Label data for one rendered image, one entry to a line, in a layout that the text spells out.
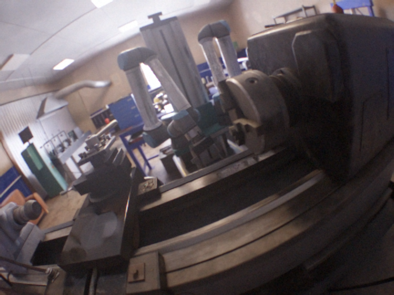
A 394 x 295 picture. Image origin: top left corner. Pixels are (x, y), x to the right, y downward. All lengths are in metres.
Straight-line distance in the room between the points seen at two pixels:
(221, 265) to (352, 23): 0.70
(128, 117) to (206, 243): 2.17
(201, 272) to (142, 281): 0.16
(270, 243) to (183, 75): 1.44
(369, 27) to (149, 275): 0.91
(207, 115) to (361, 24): 1.40
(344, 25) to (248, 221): 0.58
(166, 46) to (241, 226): 1.46
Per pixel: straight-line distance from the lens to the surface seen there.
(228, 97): 0.56
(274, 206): 0.58
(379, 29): 0.69
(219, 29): 1.40
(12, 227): 1.07
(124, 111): 2.50
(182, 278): 0.54
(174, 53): 1.63
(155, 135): 1.30
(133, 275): 0.56
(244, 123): 0.47
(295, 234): 0.53
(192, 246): 0.57
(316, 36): 0.43
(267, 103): 0.46
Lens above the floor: 1.28
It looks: 25 degrees down
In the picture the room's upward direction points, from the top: 23 degrees counter-clockwise
